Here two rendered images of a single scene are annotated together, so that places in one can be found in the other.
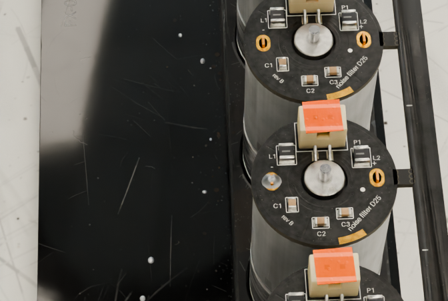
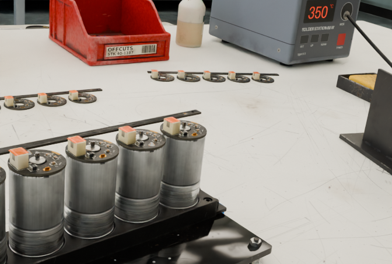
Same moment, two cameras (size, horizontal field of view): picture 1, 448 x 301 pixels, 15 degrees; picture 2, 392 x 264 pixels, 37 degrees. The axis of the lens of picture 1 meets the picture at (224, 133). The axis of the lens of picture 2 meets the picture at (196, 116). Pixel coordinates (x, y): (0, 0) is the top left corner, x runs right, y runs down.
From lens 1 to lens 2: 0.38 m
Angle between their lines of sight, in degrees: 90
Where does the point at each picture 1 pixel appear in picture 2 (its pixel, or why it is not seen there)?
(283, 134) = (133, 146)
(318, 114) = (127, 129)
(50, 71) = not seen: outside the picture
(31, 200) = not seen: outside the picture
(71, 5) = not seen: outside the picture
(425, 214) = (133, 124)
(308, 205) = (152, 138)
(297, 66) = (105, 149)
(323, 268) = (174, 120)
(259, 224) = (160, 157)
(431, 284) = (153, 120)
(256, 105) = (114, 176)
